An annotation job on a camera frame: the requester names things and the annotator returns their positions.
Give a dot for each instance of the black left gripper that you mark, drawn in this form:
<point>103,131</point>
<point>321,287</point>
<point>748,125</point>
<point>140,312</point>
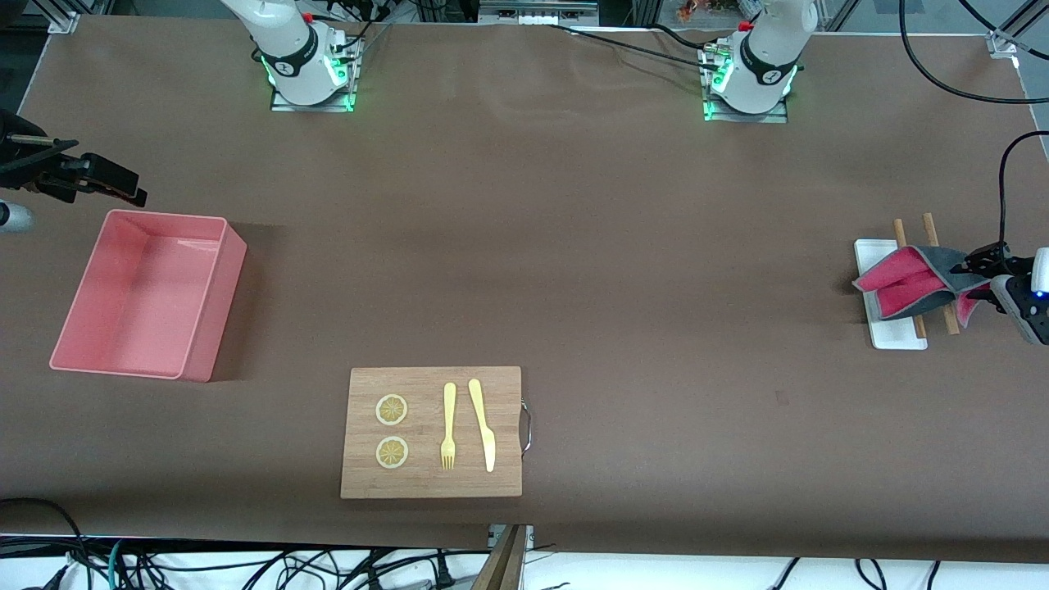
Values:
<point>994,265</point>

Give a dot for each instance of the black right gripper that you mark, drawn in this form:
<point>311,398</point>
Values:
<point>18,161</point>

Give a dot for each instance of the grey and pink cloth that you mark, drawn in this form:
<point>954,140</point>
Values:
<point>901,283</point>

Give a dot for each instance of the white rectangular tray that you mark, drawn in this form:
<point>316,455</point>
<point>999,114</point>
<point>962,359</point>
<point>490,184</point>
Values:
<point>897,336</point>

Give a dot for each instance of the pink plastic bin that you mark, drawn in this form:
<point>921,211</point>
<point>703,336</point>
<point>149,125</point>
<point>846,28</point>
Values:
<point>106,328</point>

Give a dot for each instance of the brown table cover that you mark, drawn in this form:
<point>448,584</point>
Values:
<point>656,328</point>

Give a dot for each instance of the lemon slice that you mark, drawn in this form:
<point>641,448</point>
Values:
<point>392,410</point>
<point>392,453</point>

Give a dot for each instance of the yellow plastic fork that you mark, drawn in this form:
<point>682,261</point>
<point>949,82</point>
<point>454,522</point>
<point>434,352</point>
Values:
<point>449,410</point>

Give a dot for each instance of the wooden cutting board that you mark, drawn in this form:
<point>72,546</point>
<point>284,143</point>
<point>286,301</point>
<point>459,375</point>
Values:
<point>426,483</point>

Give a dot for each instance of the yellow plastic knife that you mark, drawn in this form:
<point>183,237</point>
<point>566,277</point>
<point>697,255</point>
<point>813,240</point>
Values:
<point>483,426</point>

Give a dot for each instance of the grey power strip box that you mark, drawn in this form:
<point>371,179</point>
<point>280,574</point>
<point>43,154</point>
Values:
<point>537,12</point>

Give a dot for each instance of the wooden plank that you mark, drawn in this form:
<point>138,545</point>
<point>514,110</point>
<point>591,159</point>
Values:
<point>504,565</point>

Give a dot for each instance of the aluminium frame bracket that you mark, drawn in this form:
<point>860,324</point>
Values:
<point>1004,43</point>
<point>64,20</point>

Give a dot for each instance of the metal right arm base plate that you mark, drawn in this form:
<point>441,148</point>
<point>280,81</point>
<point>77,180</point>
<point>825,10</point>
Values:
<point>328,106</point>

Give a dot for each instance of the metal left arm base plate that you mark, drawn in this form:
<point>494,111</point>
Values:
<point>774,117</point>

